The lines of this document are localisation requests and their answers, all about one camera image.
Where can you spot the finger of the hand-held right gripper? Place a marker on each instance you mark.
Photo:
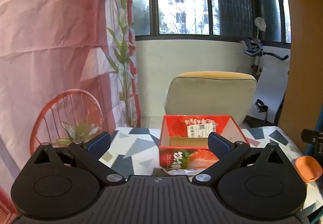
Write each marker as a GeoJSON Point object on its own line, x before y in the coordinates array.
{"type": "Point", "coordinates": [313, 135]}

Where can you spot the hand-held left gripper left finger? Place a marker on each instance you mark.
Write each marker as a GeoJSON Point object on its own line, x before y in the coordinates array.
{"type": "Point", "coordinates": [98, 143]}

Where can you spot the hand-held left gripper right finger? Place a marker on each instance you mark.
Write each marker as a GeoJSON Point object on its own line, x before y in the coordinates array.
{"type": "Point", "coordinates": [218, 145]}

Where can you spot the red strawberry print cardboard box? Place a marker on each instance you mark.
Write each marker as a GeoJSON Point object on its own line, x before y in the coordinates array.
{"type": "Point", "coordinates": [181, 160]}

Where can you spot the teal blue panel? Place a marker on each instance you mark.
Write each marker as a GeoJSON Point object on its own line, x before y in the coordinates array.
{"type": "Point", "coordinates": [309, 149]}

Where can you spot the orange plastic bowl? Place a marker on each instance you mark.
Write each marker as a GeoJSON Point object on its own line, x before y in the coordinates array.
{"type": "Point", "coordinates": [307, 168]}

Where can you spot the geometric patterned tablecloth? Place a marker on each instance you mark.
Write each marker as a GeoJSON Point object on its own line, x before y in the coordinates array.
{"type": "Point", "coordinates": [141, 148]}

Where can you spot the beige chair with yellow edge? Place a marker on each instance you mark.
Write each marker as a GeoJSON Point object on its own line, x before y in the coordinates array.
{"type": "Point", "coordinates": [209, 97]}

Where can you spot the white board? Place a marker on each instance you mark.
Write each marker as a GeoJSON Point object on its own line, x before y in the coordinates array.
{"type": "Point", "coordinates": [272, 92]}

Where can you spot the brown wooden panel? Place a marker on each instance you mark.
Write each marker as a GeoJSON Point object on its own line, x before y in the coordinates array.
{"type": "Point", "coordinates": [302, 62]}

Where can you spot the black exercise bike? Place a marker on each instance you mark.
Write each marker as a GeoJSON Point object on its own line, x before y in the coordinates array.
{"type": "Point", "coordinates": [252, 49]}

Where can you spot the pink printed backdrop cloth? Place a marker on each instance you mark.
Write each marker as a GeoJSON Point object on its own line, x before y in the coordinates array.
{"type": "Point", "coordinates": [50, 37]}

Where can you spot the black framed window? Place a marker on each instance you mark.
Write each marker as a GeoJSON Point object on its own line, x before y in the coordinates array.
{"type": "Point", "coordinates": [176, 34]}

